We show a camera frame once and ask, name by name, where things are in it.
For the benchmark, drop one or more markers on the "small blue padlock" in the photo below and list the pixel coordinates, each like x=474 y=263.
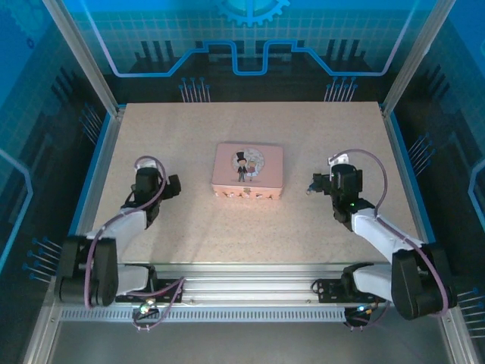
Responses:
x=310 y=190

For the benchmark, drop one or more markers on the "aluminium frame post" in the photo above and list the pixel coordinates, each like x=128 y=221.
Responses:
x=413 y=57
x=83 y=57

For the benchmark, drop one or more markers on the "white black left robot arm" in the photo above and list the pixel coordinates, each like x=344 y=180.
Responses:
x=125 y=223

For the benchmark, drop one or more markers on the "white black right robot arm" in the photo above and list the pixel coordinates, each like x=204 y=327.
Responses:
x=379 y=231

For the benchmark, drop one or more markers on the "pink cartoon tin box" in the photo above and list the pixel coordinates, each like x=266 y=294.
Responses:
x=265 y=167

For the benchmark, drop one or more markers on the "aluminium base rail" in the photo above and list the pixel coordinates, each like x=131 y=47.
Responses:
x=246 y=280

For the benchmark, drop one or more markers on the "aluminium table side rail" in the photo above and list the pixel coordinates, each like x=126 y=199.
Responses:
x=102 y=167
x=407 y=163

